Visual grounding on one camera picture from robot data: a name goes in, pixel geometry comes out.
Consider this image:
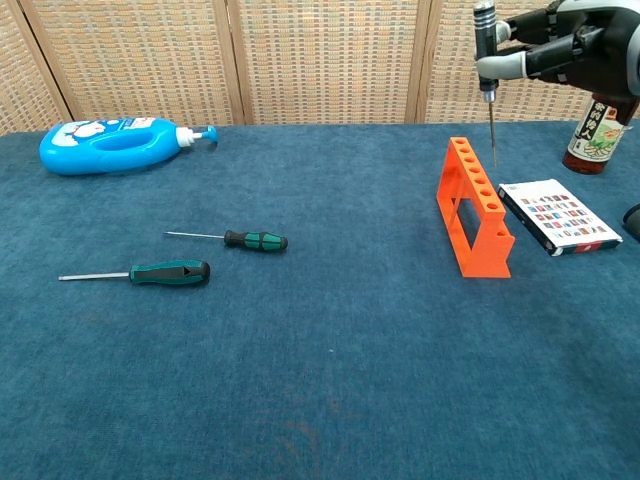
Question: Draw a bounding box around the dark glass bottle with label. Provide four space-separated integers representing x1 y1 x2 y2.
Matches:
562 92 639 176

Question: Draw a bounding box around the black silver screwdriver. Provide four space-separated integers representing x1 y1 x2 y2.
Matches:
472 1 501 169

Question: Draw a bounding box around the orange screwdriver rack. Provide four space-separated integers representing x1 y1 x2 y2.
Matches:
435 136 517 279

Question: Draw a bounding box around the blue felt table cover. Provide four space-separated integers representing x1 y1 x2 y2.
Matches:
0 118 640 480

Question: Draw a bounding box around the small green-black striped screwdriver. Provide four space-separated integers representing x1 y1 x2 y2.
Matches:
163 229 290 254

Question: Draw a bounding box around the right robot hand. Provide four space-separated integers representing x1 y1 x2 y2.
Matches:
474 0 640 99

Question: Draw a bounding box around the blue pump detergent bottle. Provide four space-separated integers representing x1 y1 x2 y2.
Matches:
38 116 219 177

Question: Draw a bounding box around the woven bamboo folding screen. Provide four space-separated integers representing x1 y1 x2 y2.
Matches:
0 0 640 137

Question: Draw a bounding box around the large green-black screwdriver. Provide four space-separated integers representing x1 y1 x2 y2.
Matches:
57 260 212 288

